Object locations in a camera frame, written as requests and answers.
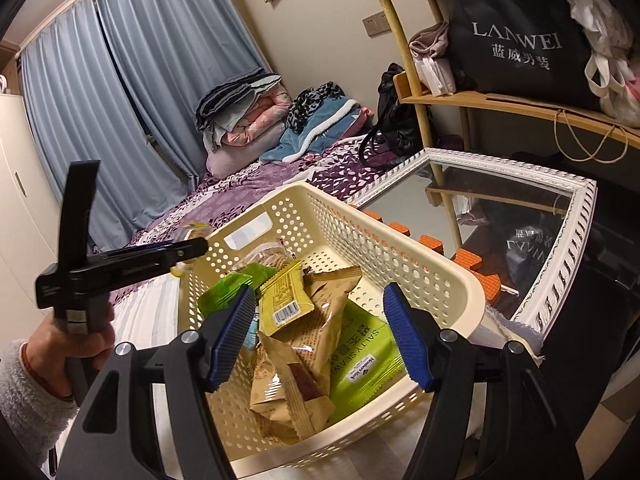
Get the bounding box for pink cloth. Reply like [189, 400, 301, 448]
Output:
[409, 21, 451, 61]

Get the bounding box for person's left forearm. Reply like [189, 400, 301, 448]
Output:
[0, 340, 81, 461]

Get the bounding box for purple floral bedsheet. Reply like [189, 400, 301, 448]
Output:
[92, 135, 401, 306]

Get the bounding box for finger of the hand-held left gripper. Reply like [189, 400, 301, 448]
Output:
[65, 237, 209, 295]
[57, 160, 101, 271]

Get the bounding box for red string bracelet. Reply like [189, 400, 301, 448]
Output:
[19, 345, 76, 402]

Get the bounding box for cream perforated plastic basket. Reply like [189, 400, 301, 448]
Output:
[179, 181, 487, 466]

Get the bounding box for orange foam puzzle mat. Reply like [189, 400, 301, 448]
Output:
[362, 210, 521, 311]

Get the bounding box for striped bed cover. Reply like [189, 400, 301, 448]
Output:
[42, 272, 211, 480]

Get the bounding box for small green snack packet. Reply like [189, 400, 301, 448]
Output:
[196, 262, 278, 321]

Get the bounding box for person's left hand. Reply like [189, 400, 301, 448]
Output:
[22, 304, 117, 403]

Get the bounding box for white folded bag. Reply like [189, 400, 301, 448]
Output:
[412, 55, 456, 96]

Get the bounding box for white plastic bag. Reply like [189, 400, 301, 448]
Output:
[557, 0, 636, 61]

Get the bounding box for black shopping bag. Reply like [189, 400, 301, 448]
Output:
[445, 0, 608, 111]

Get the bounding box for white wardrobe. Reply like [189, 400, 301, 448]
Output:
[0, 50, 66, 341]

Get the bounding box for pale green folded sheet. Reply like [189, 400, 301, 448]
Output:
[202, 110, 236, 153]

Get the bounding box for mauve folded quilt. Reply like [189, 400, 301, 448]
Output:
[206, 125, 288, 178]

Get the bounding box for brown snack packet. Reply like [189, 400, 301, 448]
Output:
[280, 305, 351, 401]
[302, 266, 363, 311]
[249, 331, 337, 446]

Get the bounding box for white tote bag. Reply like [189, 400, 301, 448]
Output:
[585, 50, 640, 128]

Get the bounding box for leopard print cloth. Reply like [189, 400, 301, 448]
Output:
[287, 81, 348, 133]

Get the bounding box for wooden shelf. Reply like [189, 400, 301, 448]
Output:
[350, 0, 640, 241]

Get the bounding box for large yellow biscuit packet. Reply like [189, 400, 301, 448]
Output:
[257, 259, 315, 337]

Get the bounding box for black backpack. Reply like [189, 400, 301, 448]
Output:
[357, 62, 441, 171]

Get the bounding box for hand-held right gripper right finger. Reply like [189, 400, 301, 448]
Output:
[382, 282, 586, 480]

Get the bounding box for grey folded blanket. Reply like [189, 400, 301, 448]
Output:
[194, 67, 281, 131]

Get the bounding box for grey cloth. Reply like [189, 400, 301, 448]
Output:
[487, 305, 543, 356]

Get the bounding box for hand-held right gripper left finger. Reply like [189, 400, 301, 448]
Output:
[55, 284, 257, 480]

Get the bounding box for blue grey curtain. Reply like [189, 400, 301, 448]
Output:
[20, 0, 196, 256]

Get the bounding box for stack of folded blankets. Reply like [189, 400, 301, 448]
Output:
[95, 0, 281, 181]

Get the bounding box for blue fleece blanket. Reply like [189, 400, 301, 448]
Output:
[260, 97, 373, 166]

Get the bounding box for lime green seaweed packet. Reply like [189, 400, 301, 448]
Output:
[327, 300, 407, 423]

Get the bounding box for white framed mirror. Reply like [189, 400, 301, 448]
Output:
[345, 147, 598, 336]

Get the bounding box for pink floral folded quilt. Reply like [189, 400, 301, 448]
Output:
[220, 85, 293, 146]

